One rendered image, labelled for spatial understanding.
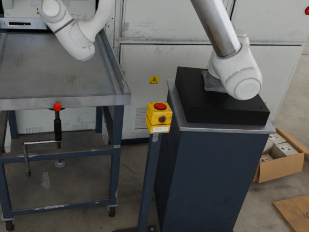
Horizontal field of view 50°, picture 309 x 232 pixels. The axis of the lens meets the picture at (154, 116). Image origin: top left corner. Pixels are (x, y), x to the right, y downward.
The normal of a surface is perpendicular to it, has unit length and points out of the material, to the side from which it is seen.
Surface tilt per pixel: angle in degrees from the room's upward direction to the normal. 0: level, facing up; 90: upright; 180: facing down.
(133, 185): 0
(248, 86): 100
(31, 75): 0
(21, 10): 90
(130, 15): 90
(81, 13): 90
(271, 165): 69
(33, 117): 90
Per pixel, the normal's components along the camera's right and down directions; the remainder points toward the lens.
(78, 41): 0.10, 0.43
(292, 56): 0.26, 0.56
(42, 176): 0.11, -0.83
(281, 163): 0.41, 0.21
